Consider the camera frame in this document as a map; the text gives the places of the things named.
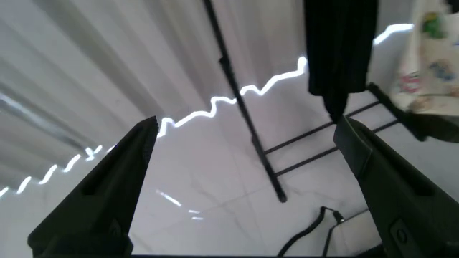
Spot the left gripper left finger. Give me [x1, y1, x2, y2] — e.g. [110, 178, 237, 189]
[27, 115, 160, 257]

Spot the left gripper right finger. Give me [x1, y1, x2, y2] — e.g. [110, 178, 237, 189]
[333, 115, 459, 257]

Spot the cream printed garment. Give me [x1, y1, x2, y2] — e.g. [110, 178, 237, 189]
[389, 0, 459, 116]

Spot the black garment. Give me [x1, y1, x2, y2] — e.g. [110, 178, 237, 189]
[303, 0, 379, 123]

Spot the black clothes rack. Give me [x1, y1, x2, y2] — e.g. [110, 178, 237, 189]
[202, 0, 430, 204]

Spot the white curtain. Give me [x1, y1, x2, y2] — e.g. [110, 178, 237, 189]
[0, 0, 417, 196]

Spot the black cable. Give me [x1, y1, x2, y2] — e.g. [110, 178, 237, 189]
[277, 206, 346, 257]

